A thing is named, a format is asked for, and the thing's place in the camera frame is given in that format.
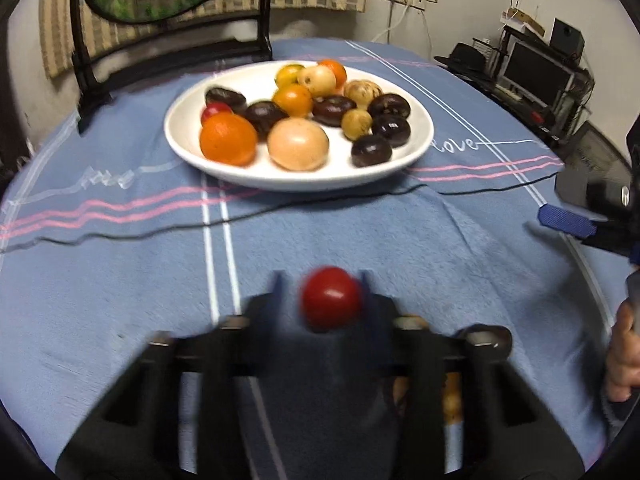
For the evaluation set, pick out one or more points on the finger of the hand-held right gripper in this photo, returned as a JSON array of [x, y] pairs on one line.
[[595, 187], [565, 221]]

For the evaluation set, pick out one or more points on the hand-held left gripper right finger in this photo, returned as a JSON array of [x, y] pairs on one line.
[[380, 310]]

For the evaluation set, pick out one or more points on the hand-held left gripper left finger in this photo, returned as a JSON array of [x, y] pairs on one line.
[[265, 305]]

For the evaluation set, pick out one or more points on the red cherry tomato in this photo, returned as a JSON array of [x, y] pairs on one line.
[[215, 111], [330, 300]]

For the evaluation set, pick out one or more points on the white oval plate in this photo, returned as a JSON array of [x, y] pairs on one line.
[[310, 180]]

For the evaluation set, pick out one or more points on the dark purple mangosteen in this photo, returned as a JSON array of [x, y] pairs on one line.
[[389, 106], [391, 130], [371, 151], [264, 117], [224, 97], [495, 345], [332, 110]]

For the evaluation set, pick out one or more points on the large yellow-beige fruit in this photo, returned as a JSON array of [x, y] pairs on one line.
[[298, 145]]

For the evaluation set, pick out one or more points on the medium orange mandarin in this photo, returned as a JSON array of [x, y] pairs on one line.
[[228, 139]]

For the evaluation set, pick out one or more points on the small olive green fruit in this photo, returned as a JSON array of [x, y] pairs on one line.
[[356, 124]]

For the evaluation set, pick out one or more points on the small orange mandarin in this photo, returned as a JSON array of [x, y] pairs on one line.
[[292, 101]]

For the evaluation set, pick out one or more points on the yellow-green citrus fruit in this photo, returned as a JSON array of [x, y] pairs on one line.
[[287, 76]]

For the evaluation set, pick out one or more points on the plain beige round fruit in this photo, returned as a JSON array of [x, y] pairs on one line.
[[316, 80]]

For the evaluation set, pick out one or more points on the large orange mandarin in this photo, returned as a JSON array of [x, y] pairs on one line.
[[337, 72]]

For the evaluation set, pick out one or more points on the person's right hand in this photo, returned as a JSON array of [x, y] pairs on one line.
[[620, 360]]

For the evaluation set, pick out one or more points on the black desk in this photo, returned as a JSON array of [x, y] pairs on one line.
[[560, 125]]

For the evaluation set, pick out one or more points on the blue striped tablecloth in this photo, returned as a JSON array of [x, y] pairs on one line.
[[350, 230]]

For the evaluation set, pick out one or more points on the striped beige pepino melon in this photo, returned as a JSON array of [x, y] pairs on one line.
[[452, 400]]

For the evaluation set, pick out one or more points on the black computer monitor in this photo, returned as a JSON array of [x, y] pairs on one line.
[[535, 72]]

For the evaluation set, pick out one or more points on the black speaker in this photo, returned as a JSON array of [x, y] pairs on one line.
[[567, 40]]

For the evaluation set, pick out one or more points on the flat cardboard box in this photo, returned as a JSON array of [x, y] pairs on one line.
[[522, 20]]

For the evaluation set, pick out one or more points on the black hat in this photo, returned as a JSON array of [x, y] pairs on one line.
[[462, 57]]

